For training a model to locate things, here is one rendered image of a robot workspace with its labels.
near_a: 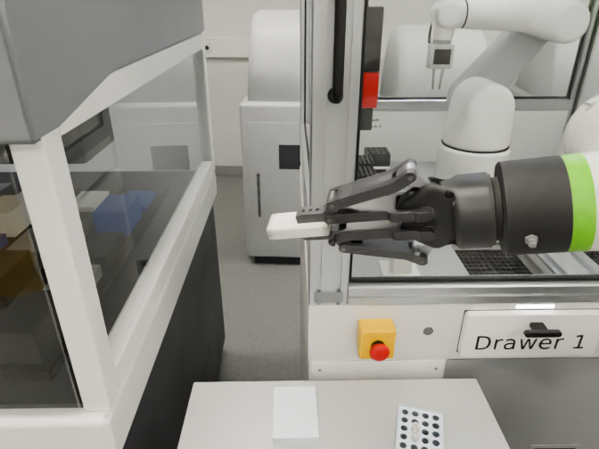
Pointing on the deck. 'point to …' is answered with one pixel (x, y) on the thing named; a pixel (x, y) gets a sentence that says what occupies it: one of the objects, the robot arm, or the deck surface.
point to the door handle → (339, 53)
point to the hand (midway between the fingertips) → (299, 224)
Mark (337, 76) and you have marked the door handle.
